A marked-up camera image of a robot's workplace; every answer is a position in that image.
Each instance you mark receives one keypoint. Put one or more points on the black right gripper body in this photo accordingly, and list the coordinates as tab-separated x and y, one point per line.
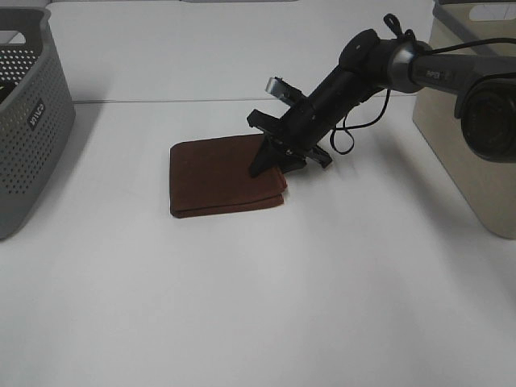
301	127

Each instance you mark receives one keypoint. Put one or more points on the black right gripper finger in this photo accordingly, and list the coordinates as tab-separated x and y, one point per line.
265	158
286	161

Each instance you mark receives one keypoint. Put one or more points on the brown towel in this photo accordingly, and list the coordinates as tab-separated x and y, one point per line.
210	176

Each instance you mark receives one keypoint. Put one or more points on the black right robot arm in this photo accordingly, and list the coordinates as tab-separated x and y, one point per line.
484	87

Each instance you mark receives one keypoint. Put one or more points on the beige plastic basket grey rim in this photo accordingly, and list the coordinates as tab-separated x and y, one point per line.
489	188

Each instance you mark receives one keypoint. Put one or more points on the grey perforated plastic basket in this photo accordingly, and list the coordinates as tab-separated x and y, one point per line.
37	113

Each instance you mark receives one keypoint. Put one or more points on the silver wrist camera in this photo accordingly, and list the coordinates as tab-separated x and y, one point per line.
283	91

